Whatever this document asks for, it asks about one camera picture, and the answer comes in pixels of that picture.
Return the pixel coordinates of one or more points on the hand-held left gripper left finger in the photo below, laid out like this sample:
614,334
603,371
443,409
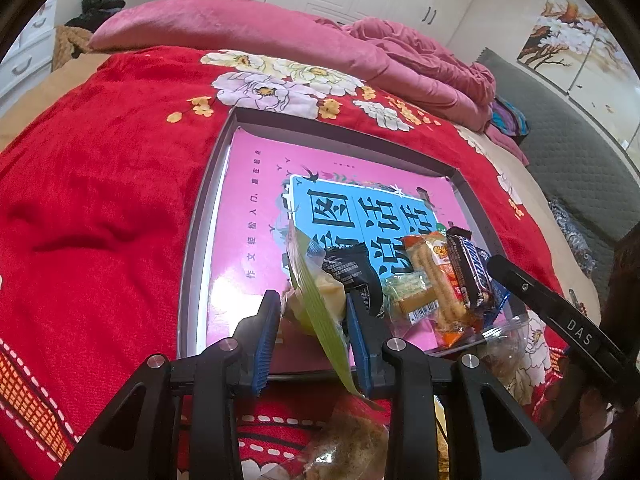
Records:
262,345

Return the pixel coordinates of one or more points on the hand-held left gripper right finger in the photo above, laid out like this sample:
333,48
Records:
362,355

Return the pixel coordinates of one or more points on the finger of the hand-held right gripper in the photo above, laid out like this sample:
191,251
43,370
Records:
520,285

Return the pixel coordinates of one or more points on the blue snack packet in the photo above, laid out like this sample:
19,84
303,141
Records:
500,300

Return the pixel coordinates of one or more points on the green edged snack packet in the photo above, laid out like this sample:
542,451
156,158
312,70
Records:
325,320

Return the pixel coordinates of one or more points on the brown chocolate bar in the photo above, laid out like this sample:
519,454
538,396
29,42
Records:
470,270

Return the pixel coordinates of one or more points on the clear plastic snack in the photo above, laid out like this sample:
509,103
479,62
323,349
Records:
505,337

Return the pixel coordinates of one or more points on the small green wafer packet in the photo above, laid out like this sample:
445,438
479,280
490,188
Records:
407,295

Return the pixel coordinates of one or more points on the orange biscuit stick packet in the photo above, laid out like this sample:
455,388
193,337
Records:
442,285

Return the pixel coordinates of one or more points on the black snack packet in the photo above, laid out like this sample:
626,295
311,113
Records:
345,265

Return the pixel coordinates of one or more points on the grey cardboard tray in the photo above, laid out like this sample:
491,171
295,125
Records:
345,142

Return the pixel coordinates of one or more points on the person's dark clothing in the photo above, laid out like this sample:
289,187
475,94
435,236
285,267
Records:
625,280

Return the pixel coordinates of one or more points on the grey patterned cloth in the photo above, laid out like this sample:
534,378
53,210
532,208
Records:
575,240

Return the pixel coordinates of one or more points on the brown floss cake packet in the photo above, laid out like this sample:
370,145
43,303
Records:
350,440

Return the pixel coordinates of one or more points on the beige bed sheet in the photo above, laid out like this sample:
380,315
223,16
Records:
530,195

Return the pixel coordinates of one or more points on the pink book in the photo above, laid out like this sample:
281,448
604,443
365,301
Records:
250,240

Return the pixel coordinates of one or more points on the grey quilted headboard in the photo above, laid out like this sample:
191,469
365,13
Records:
575,160

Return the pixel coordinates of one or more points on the purple and teal cloth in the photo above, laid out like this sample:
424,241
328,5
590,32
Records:
507,117

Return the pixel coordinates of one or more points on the red floral blanket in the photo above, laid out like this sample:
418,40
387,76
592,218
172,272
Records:
100,185

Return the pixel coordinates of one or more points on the pink quilt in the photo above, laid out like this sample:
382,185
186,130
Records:
225,25

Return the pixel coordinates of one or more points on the tan knitted cushion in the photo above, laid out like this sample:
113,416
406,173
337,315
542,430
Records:
70,42

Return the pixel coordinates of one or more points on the black bag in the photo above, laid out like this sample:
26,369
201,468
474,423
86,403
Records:
97,5

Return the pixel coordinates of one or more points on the white drawer cabinet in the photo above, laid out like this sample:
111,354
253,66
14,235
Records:
25,45

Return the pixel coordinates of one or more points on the floral wall painting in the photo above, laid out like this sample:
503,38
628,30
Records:
560,35

